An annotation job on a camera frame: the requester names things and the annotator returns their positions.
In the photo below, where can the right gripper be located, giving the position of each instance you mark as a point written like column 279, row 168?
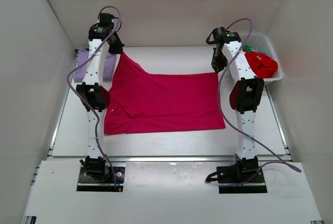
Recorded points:
column 218, row 66

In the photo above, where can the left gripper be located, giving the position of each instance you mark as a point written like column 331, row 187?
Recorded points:
column 118, row 48

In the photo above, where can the pink t-shirt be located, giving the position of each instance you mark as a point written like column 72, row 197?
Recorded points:
column 142, row 102

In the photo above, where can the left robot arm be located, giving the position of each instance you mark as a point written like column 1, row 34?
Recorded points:
column 102, row 40

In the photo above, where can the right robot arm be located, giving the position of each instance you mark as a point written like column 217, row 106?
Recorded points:
column 243, row 99

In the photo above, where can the green cloth in basket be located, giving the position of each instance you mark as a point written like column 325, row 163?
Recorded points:
column 247, row 49

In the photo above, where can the white plastic basket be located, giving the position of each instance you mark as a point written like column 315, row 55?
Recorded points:
column 259, row 42

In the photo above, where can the red cloth in basket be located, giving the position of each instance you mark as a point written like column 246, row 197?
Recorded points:
column 262, row 65

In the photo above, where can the folded lilac t-shirt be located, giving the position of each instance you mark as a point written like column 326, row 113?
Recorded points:
column 109, row 66

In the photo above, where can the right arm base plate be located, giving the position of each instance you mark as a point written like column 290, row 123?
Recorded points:
column 232, row 181

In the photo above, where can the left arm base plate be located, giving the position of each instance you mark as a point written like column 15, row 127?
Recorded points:
column 87, row 182

